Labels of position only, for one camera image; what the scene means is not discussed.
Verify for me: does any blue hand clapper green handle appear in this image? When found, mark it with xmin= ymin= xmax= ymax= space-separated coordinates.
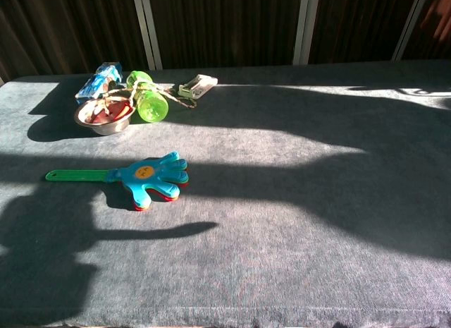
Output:
xmin=44 ymin=150 xmax=190 ymax=212

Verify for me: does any bystander bare hand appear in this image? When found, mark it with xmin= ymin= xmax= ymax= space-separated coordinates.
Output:
xmin=419 ymin=0 xmax=451 ymax=44

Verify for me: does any small white plastic device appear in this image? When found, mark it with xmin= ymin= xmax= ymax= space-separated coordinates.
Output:
xmin=178 ymin=73 xmax=219 ymax=99

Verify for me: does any green plastic bottle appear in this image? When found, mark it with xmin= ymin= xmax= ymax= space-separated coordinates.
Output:
xmin=125 ymin=70 xmax=170 ymax=124

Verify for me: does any stainless steel bowl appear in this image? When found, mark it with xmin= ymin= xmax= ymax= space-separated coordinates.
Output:
xmin=73 ymin=97 xmax=137 ymax=136

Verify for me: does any red object inside bowl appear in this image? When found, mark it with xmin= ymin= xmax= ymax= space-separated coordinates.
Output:
xmin=85 ymin=102 xmax=133 ymax=125

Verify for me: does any dark brown curtain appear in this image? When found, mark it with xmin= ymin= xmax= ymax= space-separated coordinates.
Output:
xmin=0 ymin=0 xmax=451 ymax=83

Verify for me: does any blue printed packet box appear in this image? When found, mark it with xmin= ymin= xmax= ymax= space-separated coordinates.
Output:
xmin=74 ymin=61 xmax=124 ymax=105

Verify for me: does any braided beige rope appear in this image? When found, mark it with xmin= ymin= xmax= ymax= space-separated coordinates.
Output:
xmin=94 ymin=80 xmax=199 ymax=112

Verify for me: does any white frame post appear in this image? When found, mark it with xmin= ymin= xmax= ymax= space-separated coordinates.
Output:
xmin=131 ymin=0 xmax=164 ymax=71
xmin=391 ymin=0 xmax=432 ymax=62
xmin=292 ymin=0 xmax=321 ymax=66

